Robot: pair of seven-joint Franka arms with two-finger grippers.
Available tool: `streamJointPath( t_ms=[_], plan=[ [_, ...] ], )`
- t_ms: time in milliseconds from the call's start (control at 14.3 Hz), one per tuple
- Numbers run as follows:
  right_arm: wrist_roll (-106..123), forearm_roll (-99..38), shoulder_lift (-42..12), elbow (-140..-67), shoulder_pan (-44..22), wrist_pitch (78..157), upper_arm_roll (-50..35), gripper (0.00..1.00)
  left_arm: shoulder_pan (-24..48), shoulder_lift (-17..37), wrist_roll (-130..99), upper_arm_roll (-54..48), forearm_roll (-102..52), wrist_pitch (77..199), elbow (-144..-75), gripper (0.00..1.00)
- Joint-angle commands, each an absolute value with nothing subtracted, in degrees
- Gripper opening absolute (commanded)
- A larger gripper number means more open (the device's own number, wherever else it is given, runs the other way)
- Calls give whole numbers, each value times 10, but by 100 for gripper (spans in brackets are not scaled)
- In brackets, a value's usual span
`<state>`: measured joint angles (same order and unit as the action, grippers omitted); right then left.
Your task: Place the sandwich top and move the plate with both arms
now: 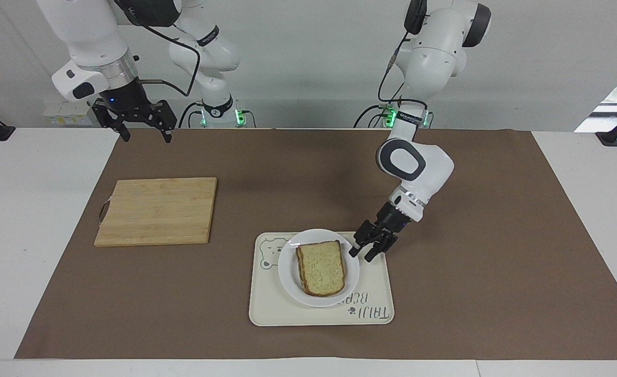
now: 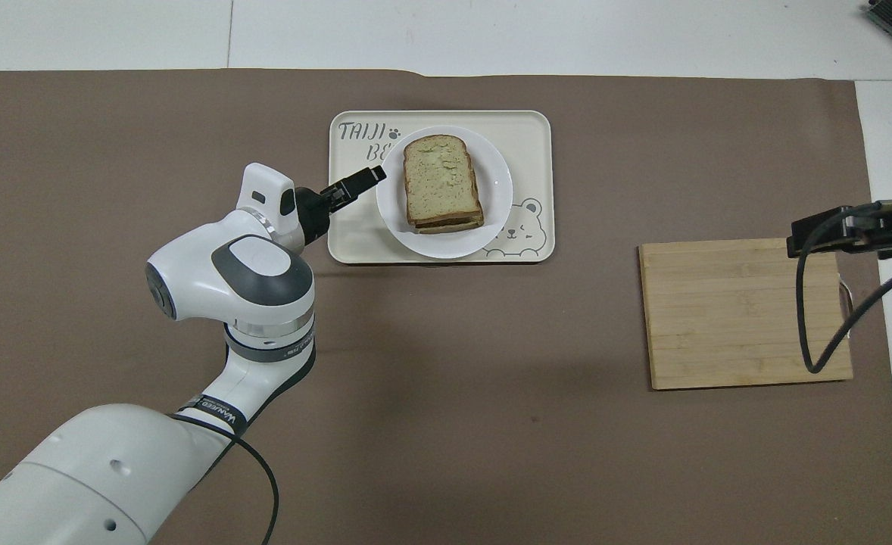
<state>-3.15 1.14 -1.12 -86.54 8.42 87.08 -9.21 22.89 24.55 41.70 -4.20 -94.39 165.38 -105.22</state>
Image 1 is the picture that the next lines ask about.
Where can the white round plate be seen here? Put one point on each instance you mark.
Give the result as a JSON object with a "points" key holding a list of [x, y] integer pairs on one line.
{"points": [[287, 267]]}

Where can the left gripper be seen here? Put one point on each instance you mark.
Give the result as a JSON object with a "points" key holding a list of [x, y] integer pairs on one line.
{"points": [[391, 219]]}

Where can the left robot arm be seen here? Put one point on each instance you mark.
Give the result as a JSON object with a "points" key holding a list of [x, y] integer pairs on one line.
{"points": [[429, 57]]}

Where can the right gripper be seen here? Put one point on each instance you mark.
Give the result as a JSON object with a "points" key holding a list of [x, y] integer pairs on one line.
{"points": [[126, 97]]}

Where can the cream plastic tray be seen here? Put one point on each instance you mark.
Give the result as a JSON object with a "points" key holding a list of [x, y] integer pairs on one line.
{"points": [[266, 303]]}

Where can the bread slice sandwich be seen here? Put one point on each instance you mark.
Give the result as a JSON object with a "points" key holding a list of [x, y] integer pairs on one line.
{"points": [[321, 267]]}

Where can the wooden cutting board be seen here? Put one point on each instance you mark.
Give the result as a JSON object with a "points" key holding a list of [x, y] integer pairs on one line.
{"points": [[156, 209]]}

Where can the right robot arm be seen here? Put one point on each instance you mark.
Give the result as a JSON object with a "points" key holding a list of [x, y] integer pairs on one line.
{"points": [[91, 36]]}

